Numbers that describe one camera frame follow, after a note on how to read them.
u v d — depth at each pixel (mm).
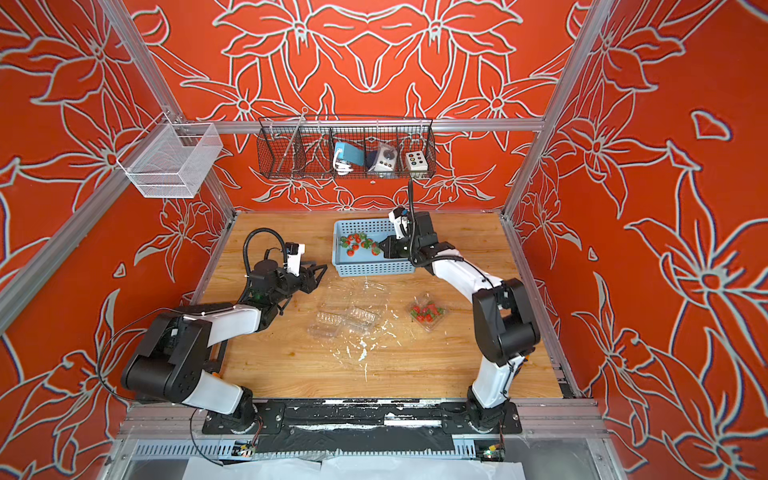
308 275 792
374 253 905
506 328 474
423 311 901
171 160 914
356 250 1068
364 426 727
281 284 753
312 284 814
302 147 983
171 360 449
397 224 812
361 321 901
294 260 781
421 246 711
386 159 904
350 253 1064
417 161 946
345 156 850
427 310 902
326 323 901
